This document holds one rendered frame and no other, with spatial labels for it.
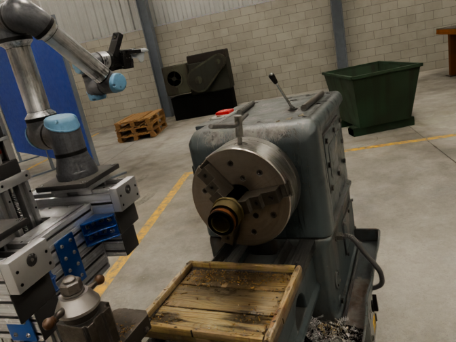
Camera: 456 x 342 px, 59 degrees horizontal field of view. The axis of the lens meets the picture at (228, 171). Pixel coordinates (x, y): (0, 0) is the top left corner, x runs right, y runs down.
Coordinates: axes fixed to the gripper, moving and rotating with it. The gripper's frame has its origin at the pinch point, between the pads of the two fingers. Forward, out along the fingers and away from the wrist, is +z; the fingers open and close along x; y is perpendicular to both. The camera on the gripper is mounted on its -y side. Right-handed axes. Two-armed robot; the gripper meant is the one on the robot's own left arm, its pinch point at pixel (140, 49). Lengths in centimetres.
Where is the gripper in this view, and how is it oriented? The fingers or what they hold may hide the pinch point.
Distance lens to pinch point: 204.0
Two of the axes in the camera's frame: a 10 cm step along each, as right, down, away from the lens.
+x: 7.9, 1.6, -5.9
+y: 0.8, 9.3, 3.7
